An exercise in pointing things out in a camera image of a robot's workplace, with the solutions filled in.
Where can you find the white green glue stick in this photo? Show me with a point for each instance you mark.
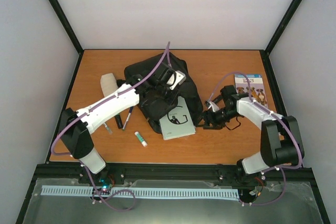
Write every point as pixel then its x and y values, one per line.
pixel 141 139

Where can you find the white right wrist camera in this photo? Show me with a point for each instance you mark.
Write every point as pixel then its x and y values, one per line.
pixel 212 106

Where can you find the dog picture book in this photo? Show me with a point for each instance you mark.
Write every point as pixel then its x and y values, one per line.
pixel 256 89

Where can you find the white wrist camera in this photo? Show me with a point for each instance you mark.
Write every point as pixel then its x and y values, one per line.
pixel 212 106
pixel 177 78

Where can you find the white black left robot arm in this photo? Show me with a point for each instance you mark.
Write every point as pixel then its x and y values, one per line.
pixel 76 127

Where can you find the beige fabric pencil case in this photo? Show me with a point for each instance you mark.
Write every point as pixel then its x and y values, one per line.
pixel 108 84

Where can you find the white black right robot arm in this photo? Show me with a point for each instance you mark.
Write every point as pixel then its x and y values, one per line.
pixel 280 140

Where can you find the light blue cable duct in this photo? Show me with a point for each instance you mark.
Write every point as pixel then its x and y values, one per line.
pixel 146 193

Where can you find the green cap black highlighter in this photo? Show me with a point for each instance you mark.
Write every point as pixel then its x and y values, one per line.
pixel 119 121

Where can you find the grey book with G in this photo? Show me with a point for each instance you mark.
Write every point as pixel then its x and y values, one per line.
pixel 178 122

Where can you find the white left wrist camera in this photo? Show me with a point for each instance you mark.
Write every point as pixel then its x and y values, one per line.
pixel 177 78

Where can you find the black right frame post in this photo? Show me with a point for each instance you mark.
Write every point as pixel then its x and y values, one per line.
pixel 292 8

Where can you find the black left frame post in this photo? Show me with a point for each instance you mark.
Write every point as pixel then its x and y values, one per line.
pixel 66 25

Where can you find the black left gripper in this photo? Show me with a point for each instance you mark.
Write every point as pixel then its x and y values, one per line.
pixel 170 100

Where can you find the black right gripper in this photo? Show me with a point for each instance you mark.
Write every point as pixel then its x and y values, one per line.
pixel 208 121

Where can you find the blue cap white marker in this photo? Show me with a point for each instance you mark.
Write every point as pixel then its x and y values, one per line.
pixel 128 118

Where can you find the silver grey pen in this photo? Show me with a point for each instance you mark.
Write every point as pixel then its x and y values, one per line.
pixel 107 128

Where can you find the small green lit circuit board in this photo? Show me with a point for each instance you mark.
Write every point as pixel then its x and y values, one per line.
pixel 107 184

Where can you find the black frame post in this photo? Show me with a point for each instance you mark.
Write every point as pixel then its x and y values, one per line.
pixel 66 25
pixel 292 8

